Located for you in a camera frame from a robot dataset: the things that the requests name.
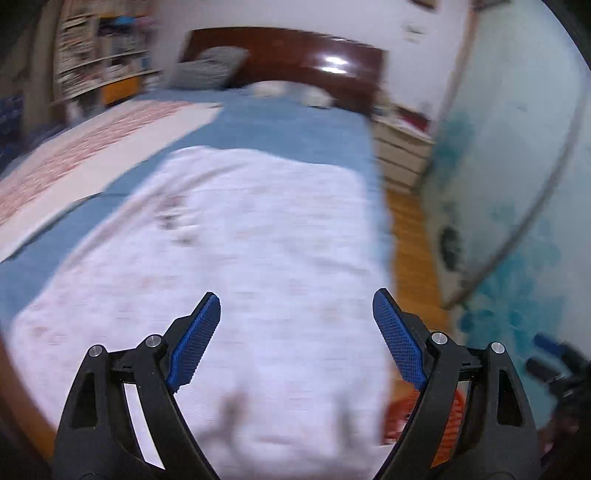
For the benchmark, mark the framed wall picture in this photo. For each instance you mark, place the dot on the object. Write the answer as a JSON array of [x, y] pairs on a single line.
[[424, 2]]

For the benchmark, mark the blue flower print wardrobe door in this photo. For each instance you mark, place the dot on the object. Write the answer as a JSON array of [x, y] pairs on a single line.
[[512, 161]]

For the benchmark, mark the wooden bookshelf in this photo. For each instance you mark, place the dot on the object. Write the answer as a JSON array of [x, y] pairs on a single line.
[[97, 55]]

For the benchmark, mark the brown wooden bed frame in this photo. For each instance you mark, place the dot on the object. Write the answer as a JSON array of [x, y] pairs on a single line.
[[23, 397]]

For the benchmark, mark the small dark wrapper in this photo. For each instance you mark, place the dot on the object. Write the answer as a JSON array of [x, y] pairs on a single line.
[[173, 221]]

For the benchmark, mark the white quilted blanket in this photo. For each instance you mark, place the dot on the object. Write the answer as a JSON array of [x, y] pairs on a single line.
[[258, 258]]

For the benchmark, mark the white wall switch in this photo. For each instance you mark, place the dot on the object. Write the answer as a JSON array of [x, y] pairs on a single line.
[[414, 34]]

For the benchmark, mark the white pillow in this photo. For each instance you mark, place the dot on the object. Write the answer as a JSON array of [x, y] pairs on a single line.
[[286, 92]]

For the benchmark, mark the blue storage crate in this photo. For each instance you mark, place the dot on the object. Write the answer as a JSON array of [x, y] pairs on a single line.
[[10, 122]]

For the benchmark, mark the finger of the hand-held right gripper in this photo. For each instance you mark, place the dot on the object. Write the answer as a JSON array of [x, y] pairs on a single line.
[[551, 345], [542, 370]]

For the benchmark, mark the orange plastic basket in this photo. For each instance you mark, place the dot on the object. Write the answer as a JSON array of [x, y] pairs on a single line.
[[450, 415]]

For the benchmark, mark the cream nightstand with drawers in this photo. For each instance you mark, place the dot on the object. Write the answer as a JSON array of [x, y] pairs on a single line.
[[401, 147]]

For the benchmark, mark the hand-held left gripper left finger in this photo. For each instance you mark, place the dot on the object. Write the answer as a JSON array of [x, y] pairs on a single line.
[[194, 339]]

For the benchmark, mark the red item on nightstand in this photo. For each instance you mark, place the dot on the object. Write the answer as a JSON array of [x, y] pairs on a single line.
[[415, 121]]

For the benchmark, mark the grey striped pillow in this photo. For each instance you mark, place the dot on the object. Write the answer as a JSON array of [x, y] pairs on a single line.
[[205, 69]]

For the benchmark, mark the person's right hand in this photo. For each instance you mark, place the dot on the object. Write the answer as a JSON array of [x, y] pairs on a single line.
[[561, 434]]

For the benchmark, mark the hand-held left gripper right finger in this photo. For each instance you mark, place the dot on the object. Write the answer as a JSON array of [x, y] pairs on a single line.
[[399, 339]]

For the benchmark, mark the dark wooden bed headboard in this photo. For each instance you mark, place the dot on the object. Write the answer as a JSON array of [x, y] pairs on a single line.
[[295, 53]]

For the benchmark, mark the pink patterned white blanket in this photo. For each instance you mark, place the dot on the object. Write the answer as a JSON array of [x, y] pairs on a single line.
[[87, 147]]

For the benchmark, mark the blue bed sheet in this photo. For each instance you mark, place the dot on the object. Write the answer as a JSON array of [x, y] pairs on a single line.
[[295, 124]]

